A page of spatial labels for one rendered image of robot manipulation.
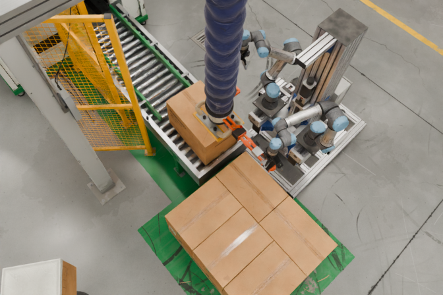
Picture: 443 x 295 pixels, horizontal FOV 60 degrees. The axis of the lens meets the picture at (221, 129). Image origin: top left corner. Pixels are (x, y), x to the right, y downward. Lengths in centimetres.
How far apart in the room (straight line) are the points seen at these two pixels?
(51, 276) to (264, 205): 181
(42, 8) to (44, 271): 215
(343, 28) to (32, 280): 278
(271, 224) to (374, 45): 309
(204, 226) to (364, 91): 274
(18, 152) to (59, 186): 65
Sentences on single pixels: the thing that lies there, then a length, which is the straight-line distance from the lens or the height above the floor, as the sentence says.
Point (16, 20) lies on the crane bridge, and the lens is 146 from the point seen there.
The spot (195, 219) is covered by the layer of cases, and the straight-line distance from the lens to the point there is 354.
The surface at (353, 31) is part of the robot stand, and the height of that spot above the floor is 203.
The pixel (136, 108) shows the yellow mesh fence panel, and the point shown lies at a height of 98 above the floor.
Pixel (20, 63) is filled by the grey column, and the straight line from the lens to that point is 248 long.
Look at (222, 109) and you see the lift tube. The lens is 291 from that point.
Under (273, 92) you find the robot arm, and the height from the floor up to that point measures 126.
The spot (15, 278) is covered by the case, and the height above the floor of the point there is 102.
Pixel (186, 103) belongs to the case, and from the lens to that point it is 356.
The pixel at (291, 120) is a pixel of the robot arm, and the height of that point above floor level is 162.
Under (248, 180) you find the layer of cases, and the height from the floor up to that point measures 54.
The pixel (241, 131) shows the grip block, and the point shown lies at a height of 129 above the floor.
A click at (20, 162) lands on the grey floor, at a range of 477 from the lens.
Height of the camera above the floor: 396
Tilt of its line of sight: 62 degrees down
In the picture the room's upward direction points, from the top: 4 degrees clockwise
